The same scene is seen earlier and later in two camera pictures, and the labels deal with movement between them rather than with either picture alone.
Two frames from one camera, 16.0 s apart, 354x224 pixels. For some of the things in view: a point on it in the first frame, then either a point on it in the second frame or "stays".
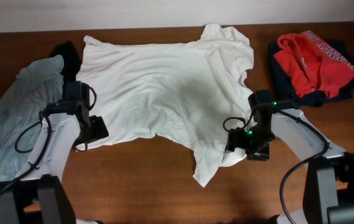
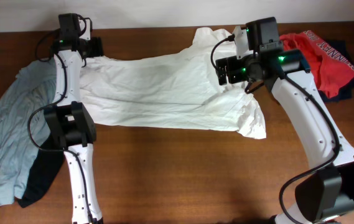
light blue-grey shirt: [34, 88] stays
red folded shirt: [310, 65] stays
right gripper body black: [253, 140] -> [237, 70]
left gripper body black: [94, 131] -> [93, 47]
